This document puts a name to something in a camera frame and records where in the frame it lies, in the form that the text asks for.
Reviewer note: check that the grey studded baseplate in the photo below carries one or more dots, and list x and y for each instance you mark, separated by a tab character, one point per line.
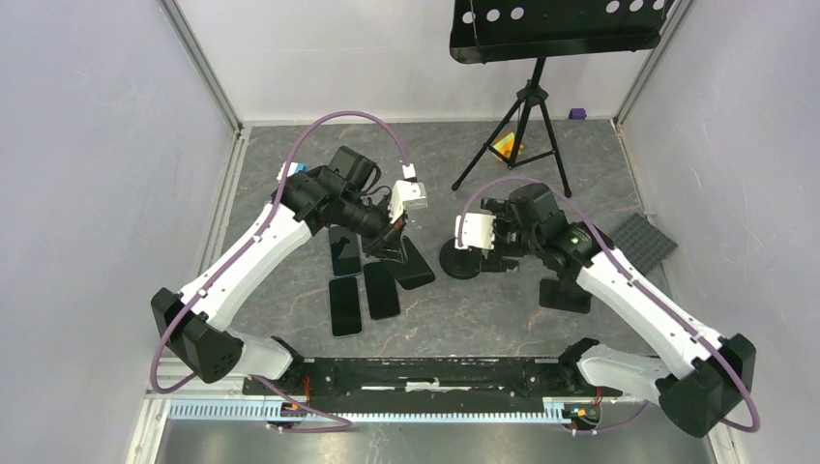
640	240

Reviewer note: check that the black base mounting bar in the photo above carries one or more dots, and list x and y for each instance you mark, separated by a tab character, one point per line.
434	385

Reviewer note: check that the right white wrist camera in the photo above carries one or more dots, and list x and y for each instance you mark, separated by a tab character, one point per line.
475	231

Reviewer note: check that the black music stand tripod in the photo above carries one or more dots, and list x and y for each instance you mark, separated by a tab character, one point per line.
498	31

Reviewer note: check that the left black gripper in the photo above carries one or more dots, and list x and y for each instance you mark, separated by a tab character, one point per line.
388	245

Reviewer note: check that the blue-edged black smartphone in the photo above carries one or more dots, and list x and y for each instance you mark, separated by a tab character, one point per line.
346	254

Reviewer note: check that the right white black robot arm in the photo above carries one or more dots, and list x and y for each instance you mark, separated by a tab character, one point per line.
698	377

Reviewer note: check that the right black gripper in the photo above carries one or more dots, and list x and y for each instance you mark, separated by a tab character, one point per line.
491	259

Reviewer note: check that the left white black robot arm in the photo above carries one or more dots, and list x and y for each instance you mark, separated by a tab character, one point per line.
193	322

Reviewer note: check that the black square-base phone holder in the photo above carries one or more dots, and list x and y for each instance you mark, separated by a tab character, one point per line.
561	294

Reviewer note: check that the black round-base phone stand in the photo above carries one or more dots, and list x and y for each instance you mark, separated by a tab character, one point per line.
460	263

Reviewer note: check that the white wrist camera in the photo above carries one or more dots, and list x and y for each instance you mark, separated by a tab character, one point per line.
475	231
407	194

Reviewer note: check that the purple block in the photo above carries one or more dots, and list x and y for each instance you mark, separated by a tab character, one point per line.
577	113

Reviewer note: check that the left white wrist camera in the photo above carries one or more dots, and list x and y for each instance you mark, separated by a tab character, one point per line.
407	194

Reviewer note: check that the white and blue blocks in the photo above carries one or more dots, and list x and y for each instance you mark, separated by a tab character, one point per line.
290	169

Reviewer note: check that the orange yellow block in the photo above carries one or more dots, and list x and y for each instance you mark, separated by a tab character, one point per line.
502	147

